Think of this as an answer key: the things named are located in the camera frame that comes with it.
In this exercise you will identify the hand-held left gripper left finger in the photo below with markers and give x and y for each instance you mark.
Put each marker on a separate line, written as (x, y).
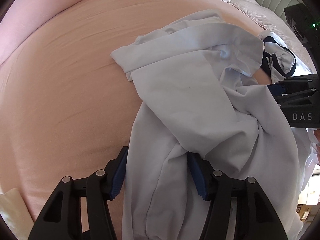
(118, 177)

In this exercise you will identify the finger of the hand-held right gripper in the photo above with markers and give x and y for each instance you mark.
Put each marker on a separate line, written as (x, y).
(300, 80)
(277, 89)

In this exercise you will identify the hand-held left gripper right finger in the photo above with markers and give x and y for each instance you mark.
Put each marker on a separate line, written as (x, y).
(197, 177)

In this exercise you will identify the light grey navy-trimmed shirt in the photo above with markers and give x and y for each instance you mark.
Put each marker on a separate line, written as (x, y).
(187, 92)

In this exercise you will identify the white navy-trimmed shirt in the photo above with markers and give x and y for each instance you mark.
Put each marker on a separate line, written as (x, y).
(272, 46)

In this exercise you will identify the pink round bed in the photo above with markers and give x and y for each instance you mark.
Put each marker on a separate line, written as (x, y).
(62, 92)

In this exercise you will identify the cream folded cloth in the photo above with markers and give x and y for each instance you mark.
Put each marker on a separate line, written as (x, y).
(10, 210)

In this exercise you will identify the pink pillow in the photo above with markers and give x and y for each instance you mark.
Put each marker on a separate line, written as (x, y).
(37, 12)

